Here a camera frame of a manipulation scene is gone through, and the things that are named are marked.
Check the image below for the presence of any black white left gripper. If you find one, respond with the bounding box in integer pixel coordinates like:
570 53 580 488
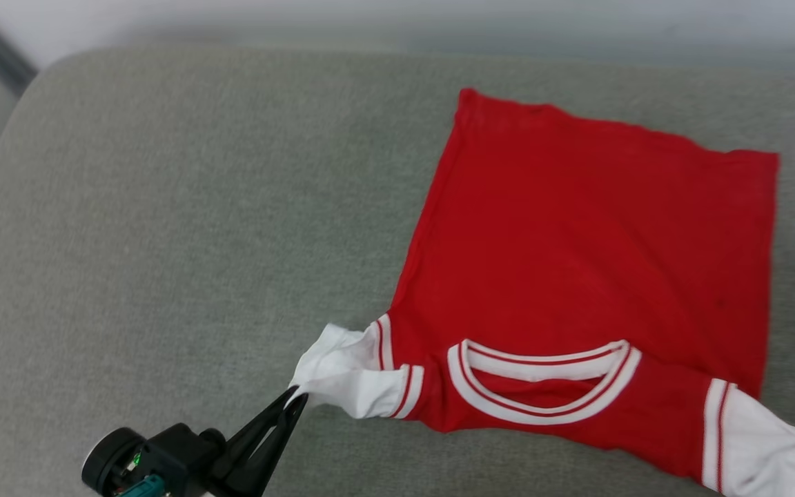
197 386 309 497

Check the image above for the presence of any red white-sleeved jersey shirt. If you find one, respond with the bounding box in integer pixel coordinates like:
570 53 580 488
288 88 795 497

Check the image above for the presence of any grey fabric sofa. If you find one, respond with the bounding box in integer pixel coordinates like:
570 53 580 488
0 45 795 497

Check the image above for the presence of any black cable with teal plug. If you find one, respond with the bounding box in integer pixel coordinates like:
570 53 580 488
117 475 166 497

